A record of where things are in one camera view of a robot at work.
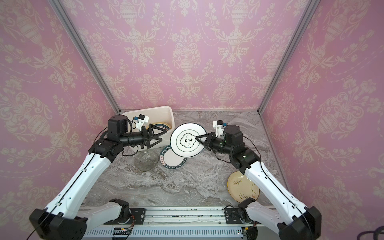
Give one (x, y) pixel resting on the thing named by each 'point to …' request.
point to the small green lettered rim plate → (169, 160)
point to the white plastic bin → (163, 114)
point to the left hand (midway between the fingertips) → (163, 137)
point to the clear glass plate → (145, 160)
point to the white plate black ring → (183, 140)
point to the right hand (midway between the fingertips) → (196, 138)
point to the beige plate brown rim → (240, 187)
